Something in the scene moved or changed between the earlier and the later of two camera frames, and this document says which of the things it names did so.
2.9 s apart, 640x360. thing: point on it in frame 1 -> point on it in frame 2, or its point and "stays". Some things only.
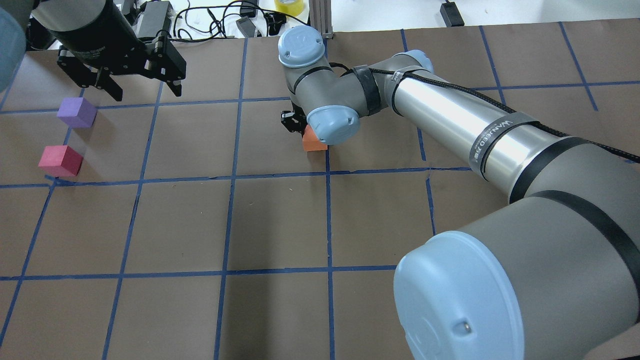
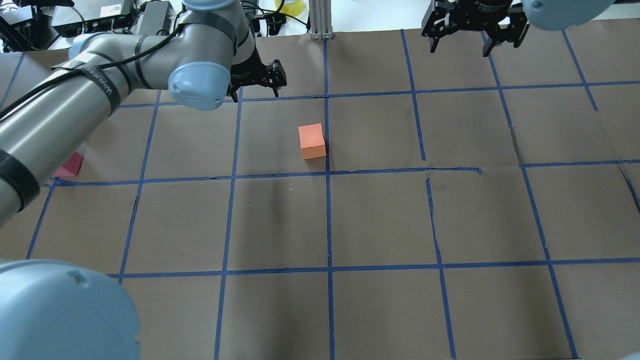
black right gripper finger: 293,121 -> 515,34
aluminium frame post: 320,12 stays
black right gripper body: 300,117 -> 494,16
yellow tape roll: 293,7 stays
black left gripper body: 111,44 -> 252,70
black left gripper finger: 170,66 -> 275,76
